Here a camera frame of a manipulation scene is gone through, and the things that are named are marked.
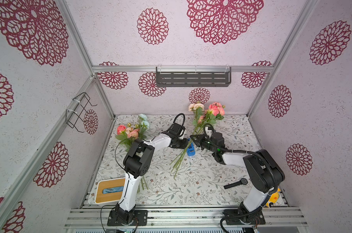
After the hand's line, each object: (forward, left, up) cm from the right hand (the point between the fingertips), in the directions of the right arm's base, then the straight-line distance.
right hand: (189, 134), depth 88 cm
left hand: (+1, +1, -13) cm, 13 cm away
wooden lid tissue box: (-31, +44, -12) cm, 56 cm away
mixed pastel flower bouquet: (+7, +43, -10) cm, 45 cm away
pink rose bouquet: (+21, -12, -5) cm, 25 cm away
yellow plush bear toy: (-32, -43, -11) cm, 55 cm away
